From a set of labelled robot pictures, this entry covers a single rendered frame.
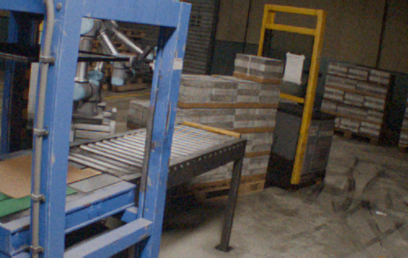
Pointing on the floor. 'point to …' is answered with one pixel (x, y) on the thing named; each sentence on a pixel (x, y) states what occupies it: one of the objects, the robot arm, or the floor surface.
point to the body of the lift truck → (321, 129)
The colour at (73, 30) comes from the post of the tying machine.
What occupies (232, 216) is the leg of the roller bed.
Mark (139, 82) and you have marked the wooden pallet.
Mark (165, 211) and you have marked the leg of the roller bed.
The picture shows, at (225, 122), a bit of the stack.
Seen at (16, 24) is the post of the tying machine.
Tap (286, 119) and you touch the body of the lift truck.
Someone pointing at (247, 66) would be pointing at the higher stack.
